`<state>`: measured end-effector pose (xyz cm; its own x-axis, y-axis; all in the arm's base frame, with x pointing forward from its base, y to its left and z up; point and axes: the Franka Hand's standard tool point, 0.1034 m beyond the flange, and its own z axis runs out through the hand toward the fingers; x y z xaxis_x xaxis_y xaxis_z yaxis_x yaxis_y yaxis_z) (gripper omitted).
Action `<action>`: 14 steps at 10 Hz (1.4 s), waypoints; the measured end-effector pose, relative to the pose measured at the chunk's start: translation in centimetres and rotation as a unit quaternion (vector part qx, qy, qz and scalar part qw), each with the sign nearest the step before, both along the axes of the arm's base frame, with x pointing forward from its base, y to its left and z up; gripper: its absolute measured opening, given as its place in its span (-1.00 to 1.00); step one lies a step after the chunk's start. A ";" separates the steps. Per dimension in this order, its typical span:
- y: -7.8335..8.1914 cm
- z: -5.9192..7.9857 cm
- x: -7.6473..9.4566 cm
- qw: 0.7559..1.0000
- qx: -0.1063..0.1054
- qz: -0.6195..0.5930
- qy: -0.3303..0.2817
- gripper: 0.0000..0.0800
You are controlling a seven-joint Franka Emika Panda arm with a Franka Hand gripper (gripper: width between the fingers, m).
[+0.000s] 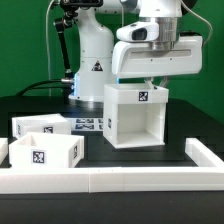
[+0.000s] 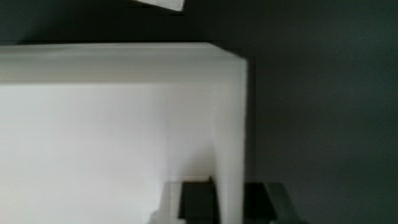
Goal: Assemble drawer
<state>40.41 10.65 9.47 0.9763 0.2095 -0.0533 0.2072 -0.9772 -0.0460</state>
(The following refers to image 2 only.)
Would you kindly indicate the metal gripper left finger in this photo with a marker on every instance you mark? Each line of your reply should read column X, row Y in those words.
column 199, row 203

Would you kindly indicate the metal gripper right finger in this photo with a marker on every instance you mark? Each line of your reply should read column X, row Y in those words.
column 268, row 207

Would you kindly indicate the white drawer cabinet frame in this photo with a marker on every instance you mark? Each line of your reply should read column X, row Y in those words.
column 121, row 123

